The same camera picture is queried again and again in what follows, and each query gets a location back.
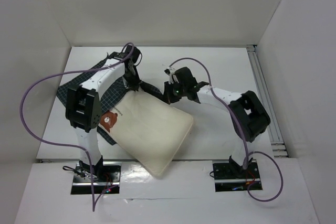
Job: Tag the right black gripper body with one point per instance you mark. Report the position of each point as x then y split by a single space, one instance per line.
168 94

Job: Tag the aluminium rail frame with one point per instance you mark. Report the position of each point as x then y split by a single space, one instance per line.
276 139

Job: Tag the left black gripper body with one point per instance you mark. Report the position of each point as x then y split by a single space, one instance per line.
130 78

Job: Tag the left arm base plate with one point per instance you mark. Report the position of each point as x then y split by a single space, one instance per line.
108 182

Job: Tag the cream pillow with bear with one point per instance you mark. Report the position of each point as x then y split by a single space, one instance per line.
148 129

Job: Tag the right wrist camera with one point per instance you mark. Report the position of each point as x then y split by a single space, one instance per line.
170 71

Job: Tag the dark checked pillowcase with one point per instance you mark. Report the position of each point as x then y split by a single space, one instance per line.
111 97

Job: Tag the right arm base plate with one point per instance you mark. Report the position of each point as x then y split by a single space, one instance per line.
227 178

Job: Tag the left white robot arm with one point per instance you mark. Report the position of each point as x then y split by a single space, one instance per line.
83 105

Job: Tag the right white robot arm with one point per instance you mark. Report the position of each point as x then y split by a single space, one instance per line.
248 115

